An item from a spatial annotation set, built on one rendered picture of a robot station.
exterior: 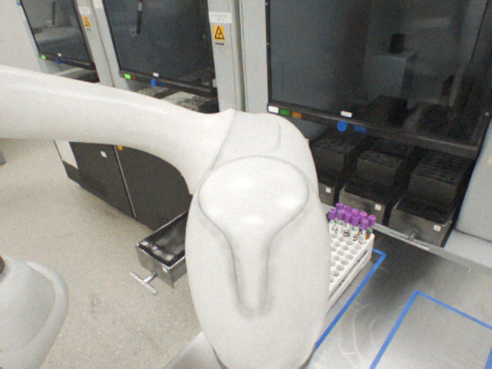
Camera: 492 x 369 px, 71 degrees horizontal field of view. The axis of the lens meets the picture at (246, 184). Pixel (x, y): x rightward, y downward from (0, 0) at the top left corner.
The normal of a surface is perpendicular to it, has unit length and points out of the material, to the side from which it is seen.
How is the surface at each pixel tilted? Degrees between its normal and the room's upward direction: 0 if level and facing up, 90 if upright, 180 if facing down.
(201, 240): 73
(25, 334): 82
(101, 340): 0
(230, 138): 39
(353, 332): 0
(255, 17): 90
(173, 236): 0
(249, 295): 81
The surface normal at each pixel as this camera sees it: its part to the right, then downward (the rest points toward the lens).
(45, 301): 0.98, -0.18
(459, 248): -0.06, -0.84
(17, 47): 0.77, 0.30
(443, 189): -0.65, 0.45
